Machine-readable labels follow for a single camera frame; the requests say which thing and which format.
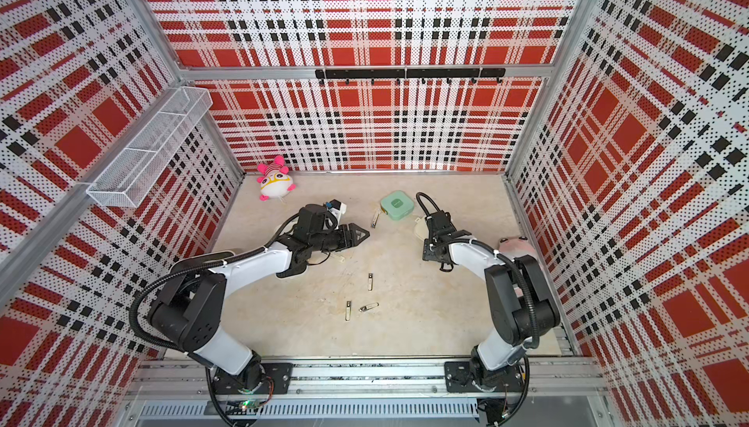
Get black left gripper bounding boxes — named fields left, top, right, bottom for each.
left=311, top=223, right=371, bottom=253

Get cream manicure case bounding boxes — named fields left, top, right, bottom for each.
left=413, top=217, right=429, bottom=242

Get mint green manicure case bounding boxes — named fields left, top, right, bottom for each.
left=380, top=190, right=415, bottom=221

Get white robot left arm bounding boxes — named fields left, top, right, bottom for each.
left=129, top=200, right=370, bottom=392

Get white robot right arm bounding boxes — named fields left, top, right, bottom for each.
left=415, top=192, right=561, bottom=392

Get cream nail clipper far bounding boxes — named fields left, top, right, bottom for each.
left=370, top=206, right=382, bottom=229

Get silver clipper bottom right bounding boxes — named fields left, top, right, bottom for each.
left=359, top=302, right=380, bottom=313

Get pink white owl plush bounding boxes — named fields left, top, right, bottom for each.
left=257, top=156, right=296, bottom=202

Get pink frog plush red dress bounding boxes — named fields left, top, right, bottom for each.
left=497, top=237, right=538, bottom=259

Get black wall hook rail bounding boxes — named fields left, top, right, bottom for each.
left=315, top=67, right=507, bottom=84

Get white wire mesh shelf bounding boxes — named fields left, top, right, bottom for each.
left=87, top=87, right=212, bottom=208

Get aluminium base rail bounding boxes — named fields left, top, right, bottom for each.
left=125, top=358, right=610, bottom=422

